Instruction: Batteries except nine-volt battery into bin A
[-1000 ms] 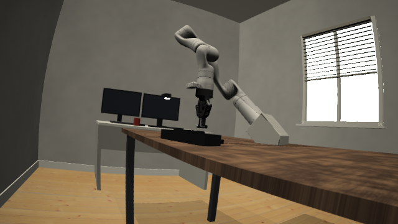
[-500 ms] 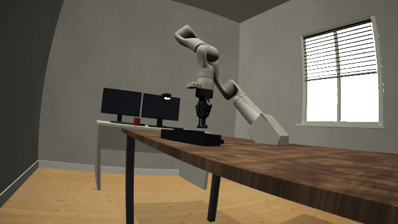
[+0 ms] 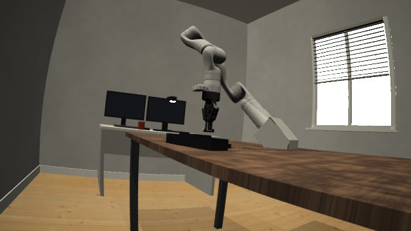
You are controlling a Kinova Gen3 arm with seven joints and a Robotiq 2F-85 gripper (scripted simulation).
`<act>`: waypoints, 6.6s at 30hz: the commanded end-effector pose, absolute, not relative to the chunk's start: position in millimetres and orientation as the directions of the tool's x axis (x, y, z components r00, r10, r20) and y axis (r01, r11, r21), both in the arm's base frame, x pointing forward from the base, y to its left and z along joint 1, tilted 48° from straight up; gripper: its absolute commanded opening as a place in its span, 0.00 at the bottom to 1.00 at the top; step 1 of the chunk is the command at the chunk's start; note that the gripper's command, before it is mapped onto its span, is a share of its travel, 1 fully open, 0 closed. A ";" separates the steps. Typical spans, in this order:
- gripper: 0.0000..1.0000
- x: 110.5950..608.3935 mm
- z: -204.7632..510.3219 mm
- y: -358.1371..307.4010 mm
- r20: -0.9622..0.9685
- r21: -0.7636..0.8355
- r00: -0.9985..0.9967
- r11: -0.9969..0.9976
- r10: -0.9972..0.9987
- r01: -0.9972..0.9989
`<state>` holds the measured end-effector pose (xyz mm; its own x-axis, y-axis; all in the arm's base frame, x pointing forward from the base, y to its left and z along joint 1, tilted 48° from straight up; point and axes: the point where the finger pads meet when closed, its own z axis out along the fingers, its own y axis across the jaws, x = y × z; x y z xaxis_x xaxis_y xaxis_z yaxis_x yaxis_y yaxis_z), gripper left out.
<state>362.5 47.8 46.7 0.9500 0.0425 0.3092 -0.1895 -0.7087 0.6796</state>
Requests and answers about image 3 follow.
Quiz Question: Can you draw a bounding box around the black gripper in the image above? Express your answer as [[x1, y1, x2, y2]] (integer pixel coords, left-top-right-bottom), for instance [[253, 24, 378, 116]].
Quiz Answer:
[[202, 91, 220, 132]]

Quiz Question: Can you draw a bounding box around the black rack of three bins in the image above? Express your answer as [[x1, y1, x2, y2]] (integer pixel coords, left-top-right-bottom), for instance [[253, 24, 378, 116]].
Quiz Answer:
[[166, 133, 229, 151]]

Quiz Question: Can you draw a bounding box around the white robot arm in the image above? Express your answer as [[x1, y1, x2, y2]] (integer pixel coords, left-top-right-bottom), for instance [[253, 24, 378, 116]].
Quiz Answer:
[[180, 26, 271, 129]]

